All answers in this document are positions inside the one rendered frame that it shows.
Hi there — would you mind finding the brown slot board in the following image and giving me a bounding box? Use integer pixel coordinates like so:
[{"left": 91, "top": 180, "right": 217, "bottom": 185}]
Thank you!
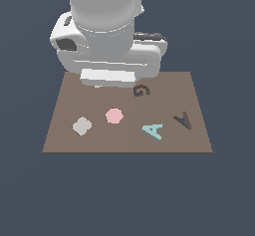
[{"left": 42, "top": 71, "right": 214, "bottom": 154}]

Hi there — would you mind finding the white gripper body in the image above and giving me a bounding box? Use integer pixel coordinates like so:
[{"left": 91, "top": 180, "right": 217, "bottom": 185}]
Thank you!
[{"left": 80, "top": 67, "right": 139, "bottom": 89}]

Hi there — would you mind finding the grey rounded block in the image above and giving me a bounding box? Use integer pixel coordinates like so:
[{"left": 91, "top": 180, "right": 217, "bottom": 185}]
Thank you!
[{"left": 72, "top": 116, "right": 94, "bottom": 136}]

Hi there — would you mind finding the teal letter A block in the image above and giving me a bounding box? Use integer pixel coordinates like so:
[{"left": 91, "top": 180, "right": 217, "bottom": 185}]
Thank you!
[{"left": 141, "top": 122, "right": 164, "bottom": 142}]

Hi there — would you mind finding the pink hexagon block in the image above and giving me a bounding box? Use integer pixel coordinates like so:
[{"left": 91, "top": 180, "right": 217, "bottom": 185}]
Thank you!
[{"left": 105, "top": 108, "right": 125, "bottom": 125}]

